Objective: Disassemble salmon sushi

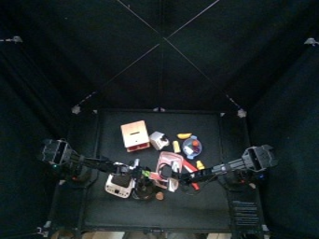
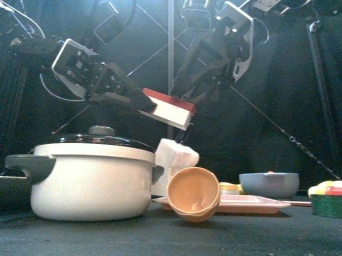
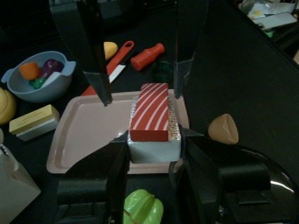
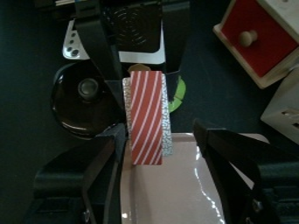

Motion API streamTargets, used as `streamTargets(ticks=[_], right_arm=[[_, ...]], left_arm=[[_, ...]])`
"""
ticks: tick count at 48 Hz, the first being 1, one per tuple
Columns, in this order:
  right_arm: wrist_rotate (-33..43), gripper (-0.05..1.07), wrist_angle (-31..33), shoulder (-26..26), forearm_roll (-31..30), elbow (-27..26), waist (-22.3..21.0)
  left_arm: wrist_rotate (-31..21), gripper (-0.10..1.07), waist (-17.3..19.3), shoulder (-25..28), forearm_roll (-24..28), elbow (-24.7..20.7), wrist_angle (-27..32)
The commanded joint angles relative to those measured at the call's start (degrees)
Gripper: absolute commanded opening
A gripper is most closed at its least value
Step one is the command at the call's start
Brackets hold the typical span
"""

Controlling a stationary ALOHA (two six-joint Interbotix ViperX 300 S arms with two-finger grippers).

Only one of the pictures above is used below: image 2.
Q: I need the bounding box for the pale yellow toy food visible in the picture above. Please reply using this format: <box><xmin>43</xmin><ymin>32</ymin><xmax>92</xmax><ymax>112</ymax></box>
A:
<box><xmin>307</xmin><ymin>180</ymin><xmax>342</xmax><ymax>198</ymax></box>

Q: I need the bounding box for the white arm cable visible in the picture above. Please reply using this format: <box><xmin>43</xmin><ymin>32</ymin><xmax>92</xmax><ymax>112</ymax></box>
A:
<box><xmin>38</xmin><ymin>72</ymin><xmax>87</xmax><ymax>103</ymax></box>

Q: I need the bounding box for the metal frame pole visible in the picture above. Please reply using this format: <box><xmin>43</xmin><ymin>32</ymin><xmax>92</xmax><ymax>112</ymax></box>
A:
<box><xmin>166</xmin><ymin>0</ymin><xmax>176</xmax><ymax>140</ymax></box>

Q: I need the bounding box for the red toy food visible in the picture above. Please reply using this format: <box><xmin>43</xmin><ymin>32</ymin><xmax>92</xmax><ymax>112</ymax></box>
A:
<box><xmin>323</xmin><ymin>186</ymin><xmax>342</xmax><ymax>197</ymax></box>

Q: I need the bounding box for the pink rectangular plate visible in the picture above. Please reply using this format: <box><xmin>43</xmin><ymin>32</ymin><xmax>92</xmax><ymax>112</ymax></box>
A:
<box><xmin>152</xmin><ymin>194</ymin><xmax>293</xmax><ymax>215</ymax></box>

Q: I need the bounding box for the white toy cooking pot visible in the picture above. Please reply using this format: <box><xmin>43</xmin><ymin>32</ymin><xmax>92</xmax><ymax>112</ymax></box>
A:
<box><xmin>4</xmin><ymin>142</ymin><xmax>166</xmax><ymax>222</ymax></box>

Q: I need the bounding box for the yellow toy food piece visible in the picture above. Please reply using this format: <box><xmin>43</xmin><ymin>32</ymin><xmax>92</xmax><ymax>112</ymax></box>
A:
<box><xmin>219</xmin><ymin>181</ymin><xmax>245</xmax><ymax>196</ymax></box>

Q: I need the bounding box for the orange plastic bowl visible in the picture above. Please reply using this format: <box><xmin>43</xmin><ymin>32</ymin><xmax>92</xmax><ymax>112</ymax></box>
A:
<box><xmin>166</xmin><ymin>166</ymin><xmax>222</xmax><ymax>223</ymax></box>

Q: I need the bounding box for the black frame post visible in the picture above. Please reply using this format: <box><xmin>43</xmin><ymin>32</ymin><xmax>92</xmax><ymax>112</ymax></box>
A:
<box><xmin>306</xmin><ymin>20</ymin><xmax>342</xmax><ymax>174</ymax></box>

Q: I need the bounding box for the grey blue bowl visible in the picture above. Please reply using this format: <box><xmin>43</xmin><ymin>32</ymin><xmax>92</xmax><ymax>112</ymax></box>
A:
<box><xmin>238</xmin><ymin>171</ymin><xmax>301</xmax><ymax>200</ymax></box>

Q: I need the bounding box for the white crumpled paper bag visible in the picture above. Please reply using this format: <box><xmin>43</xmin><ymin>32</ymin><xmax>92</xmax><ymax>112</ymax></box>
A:
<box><xmin>151</xmin><ymin>137</ymin><xmax>201</xmax><ymax>198</ymax></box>

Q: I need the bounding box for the red and white box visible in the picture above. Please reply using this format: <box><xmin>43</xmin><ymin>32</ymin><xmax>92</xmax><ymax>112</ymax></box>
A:
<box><xmin>138</xmin><ymin>87</ymin><xmax>198</xmax><ymax>131</ymax></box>

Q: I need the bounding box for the black pot lid grey knob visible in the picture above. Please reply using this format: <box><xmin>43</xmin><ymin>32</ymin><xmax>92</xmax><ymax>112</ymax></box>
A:
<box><xmin>44</xmin><ymin>125</ymin><xmax>155</xmax><ymax>153</ymax></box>

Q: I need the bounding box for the green basket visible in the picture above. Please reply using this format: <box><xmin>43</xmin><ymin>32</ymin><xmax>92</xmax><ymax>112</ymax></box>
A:
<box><xmin>310</xmin><ymin>194</ymin><xmax>342</xmax><ymax>220</ymax></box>

